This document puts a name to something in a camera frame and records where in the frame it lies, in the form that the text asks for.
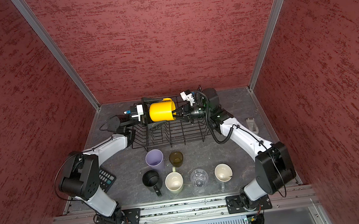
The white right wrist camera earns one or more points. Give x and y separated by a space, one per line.
188 96

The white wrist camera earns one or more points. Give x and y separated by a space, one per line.
135 112
188 96

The aluminium corner post left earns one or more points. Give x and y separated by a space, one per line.
29 16

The olive glass cup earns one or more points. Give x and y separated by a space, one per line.
176 158

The black mug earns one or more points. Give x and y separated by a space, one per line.
153 182

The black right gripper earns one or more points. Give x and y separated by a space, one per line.
184 114

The aluminium corner post right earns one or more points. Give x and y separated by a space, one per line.
269 30

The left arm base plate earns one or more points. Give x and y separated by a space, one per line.
129 216

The lilac plastic cup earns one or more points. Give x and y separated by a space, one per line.
155 160

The black calculator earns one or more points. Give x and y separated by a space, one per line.
106 179

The black wire dish rack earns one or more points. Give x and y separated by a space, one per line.
173 132

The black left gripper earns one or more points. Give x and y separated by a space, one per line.
149 100

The cream mug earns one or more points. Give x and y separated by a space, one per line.
174 181

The clear glass cup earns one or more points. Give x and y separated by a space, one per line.
199 178

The white plastic tool with red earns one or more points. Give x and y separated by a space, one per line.
252 126

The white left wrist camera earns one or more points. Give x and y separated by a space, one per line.
135 112

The yellow mug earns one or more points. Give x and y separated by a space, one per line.
162 111

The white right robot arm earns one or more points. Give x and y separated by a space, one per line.
273 164

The teal green cup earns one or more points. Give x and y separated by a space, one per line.
155 125

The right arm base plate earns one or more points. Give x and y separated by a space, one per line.
239 204

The aluminium corner post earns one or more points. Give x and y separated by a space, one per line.
29 16
269 30

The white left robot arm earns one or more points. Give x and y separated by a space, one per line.
80 172

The white mug grey handle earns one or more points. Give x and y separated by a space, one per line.
223 174

